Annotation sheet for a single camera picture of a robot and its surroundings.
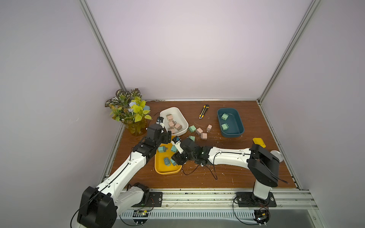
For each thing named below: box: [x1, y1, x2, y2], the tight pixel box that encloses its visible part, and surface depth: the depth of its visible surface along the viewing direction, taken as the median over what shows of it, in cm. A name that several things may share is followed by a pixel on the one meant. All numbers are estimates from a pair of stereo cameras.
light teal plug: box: [157, 146, 169, 153], surface depth 91 cm
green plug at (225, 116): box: [220, 113, 229, 121], surface depth 109 cm
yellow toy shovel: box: [252, 137, 267, 149], surface depth 97 cm
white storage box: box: [159, 106, 189, 136], surface depth 108 cm
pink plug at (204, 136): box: [200, 132, 208, 140], surface depth 99 cm
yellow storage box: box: [154, 135, 183, 175], surface depth 86 cm
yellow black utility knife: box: [198, 104, 210, 120], surface depth 113 cm
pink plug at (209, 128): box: [206, 124, 213, 133], surface depth 102 cm
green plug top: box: [188, 124, 197, 133], surface depth 102 cm
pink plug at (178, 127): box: [174, 123, 183, 131], surface depth 105 cm
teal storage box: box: [217, 107, 245, 138], surface depth 107 cm
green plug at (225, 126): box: [221, 123, 231, 131], surface depth 102 cm
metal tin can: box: [269, 150, 285, 163], surface depth 85 cm
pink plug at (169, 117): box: [165, 114, 173, 122], surface depth 111 cm
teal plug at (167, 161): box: [164, 157, 171, 167], surface depth 85 cm
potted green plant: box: [105, 88, 153, 137], surface depth 90 cm
